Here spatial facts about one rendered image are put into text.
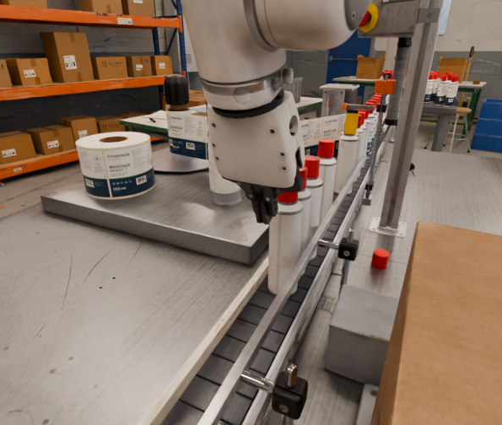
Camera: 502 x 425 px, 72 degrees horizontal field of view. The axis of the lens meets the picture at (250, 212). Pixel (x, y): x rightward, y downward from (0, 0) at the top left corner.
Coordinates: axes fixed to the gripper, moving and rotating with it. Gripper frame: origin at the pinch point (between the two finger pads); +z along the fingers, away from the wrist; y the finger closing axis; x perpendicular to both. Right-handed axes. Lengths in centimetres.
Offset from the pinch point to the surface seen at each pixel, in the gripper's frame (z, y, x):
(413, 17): -6, -11, -55
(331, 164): 14.4, -0.9, -29.3
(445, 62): 204, -31, -555
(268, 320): 7.7, -4.2, 11.3
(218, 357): 15.0, 2.5, 15.4
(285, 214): 5.5, -0.8, -4.3
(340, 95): 26, 10, -83
